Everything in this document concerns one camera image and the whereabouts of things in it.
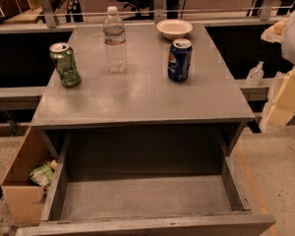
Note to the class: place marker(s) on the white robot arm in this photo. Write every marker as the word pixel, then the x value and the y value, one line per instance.
pixel 280 107

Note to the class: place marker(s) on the grey cabinet with top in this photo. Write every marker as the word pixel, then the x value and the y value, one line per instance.
pixel 142 93

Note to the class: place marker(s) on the open grey top drawer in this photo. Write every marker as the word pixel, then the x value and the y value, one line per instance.
pixel 146 187

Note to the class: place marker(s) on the blue Pepsi can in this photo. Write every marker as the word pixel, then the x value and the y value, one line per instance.
pixel 179 59

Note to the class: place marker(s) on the white paper bowl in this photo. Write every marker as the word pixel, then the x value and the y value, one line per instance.
pixel 174 28

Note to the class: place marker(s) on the clear plastic water bottle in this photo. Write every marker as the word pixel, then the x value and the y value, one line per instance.
pixel 115 41

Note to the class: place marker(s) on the green soda can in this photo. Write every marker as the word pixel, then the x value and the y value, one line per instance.
pixel 64 61

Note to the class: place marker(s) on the hand sanitizer pump bottle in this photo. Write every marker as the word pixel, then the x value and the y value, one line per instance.
pixel 255 75

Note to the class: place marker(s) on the green snack bag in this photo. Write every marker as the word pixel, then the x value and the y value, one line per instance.
pixel 42 175

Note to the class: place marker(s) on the cardboard box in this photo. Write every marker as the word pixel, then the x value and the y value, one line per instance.
pixel 25 198

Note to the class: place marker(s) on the grey metal railing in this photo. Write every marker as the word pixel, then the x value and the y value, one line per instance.
pixel 77 12

